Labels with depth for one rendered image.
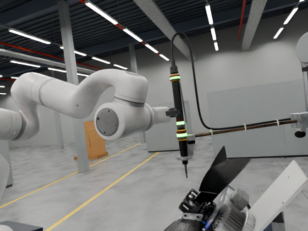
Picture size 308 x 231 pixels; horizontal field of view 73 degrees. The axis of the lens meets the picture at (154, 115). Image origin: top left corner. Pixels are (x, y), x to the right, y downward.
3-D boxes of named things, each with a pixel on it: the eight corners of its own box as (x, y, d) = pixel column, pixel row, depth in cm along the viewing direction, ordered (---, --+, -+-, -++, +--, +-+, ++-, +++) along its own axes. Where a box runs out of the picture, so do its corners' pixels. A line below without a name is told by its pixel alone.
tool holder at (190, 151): (193, 155, 95) (190, 134, 95) (199, 158, 88) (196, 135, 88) (174, 158, 94) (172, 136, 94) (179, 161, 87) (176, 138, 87)
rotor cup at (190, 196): (215, 200, 105) (194, 183, 109) (216, 206, 91) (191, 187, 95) (198, 223, 105) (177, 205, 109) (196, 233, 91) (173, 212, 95)
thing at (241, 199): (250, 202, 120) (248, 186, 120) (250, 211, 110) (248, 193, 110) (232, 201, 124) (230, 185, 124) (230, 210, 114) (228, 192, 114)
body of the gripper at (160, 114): (127, 131, 61) (144, 127, 71) (158, 129, 57) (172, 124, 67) (123, 106, 61) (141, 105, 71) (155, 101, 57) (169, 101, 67)
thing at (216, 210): (218, 204, 104) (215, 201, 105) (220, 211, 91) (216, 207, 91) (202, 226, 104) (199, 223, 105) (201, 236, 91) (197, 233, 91)
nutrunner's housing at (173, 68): (188, 162, 93) (175, 60, 92) (190, 164, 89) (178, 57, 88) (179, 163, 92) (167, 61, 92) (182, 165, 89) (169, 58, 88)
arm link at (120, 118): (128, 96, 58) (121, 127, 59) (96, 94, 46) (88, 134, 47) (154, 103, 54) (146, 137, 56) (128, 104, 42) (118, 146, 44)
